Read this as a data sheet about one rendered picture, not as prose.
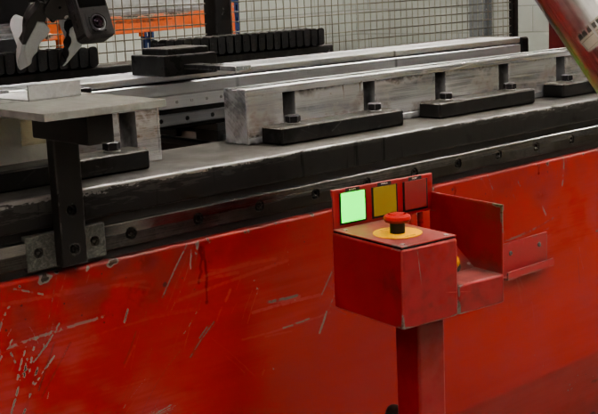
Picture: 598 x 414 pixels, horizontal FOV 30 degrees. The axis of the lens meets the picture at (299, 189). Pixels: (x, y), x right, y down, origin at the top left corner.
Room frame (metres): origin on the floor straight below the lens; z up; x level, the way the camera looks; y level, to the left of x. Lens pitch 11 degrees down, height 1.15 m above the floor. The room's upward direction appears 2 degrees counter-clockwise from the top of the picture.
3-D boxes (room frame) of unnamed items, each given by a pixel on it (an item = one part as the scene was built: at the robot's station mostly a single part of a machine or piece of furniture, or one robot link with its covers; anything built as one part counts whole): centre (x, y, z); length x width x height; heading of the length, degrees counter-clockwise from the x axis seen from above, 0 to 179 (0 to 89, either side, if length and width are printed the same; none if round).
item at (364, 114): (1.97, -0.07, 0.89); 0.30 x 0.05 x 0.03; 131
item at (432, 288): (1.61, -0.17, 0.75); 0.20 x 0.16 x 0.18; 125
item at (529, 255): (2.17, -0.45, 0.59); 0.15 x 0.02 x 0.07; 131
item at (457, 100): (2.24, -0.37, 0.89); 0.30 x 0.05 x 0.03; 131
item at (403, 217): (1.58, -0.14, 0.79); 0.04 x 0.04 x 0.04
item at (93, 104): (1.50, 0.32, 1.00); 0.26 x 0.18 x 0.01; 41
